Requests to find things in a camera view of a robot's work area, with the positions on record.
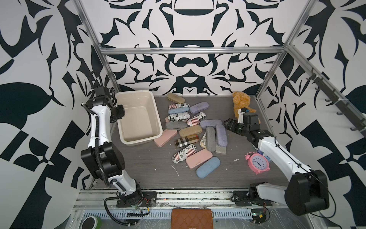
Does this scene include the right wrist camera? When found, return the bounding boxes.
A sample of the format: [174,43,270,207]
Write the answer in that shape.
[237,107,249,124]

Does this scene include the tan teddy bear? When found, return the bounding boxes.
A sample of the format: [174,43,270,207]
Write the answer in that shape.
[232,91,256,119]

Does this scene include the flag newspaper case front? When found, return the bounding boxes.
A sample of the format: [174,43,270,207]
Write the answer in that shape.
[172,144,197,164]

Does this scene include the cream plastic storage box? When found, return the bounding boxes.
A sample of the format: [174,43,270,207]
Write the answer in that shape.
[115,90,163,147]

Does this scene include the grey wall hook rail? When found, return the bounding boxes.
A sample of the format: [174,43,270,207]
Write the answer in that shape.
[306,68,366,132]

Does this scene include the plaid fabric glasses case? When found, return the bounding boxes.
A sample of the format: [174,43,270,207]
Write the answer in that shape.
[175,135,199,148]

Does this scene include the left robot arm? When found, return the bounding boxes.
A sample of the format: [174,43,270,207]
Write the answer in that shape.
[81,86,143,205]

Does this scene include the flag newspaper case centre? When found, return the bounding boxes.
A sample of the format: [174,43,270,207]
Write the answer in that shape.
[186,112,207,127]

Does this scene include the newspaper print case at back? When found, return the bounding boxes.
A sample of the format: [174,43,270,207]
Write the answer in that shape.
[168,103,190,110]

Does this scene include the tan fabric case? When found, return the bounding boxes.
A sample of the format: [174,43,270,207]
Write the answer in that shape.
[179,125,203,137]
[166,93,185,104]

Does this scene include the pink hard case front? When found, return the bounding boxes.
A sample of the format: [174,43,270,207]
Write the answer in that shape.
[185,149,213,169]

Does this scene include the brown quilted wallet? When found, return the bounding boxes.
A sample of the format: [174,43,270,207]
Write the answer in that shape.
[171,209,214,229]

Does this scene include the blue fabric case front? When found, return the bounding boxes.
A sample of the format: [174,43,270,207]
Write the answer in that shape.
[196,157,221,178]

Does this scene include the purple case horizontal middle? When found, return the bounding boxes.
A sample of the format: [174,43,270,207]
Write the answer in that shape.
[200,119,223,129]

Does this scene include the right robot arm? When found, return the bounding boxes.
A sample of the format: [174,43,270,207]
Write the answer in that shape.
[224,112,334,216]

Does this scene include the pink hard case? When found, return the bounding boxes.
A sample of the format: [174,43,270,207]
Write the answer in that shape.
[154,129,177,148]
[185,149,213,169]

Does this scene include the grey fabric case horizontal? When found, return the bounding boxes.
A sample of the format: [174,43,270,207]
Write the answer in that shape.
[165,122,188,130]

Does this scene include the newspaper flag case left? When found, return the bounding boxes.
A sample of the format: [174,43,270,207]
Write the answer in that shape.
[167,112,191,122]

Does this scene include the grey fabric case upright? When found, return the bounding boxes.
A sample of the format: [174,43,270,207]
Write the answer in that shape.
[206,127,216,152]

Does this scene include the green tape roll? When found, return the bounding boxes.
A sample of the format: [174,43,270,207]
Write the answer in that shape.
[81,216,102,229]

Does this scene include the pink alarm clock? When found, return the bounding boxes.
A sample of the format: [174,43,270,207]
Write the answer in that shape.
[245,152,270,175]

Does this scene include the blue tissue pack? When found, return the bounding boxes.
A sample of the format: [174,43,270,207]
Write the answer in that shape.
[256,149,272,163]

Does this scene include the map print glasses case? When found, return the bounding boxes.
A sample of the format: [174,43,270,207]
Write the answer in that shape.
[200,133,207,148]

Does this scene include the light blue case at back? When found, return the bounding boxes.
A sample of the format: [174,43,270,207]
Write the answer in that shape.
[168,107,190,115]

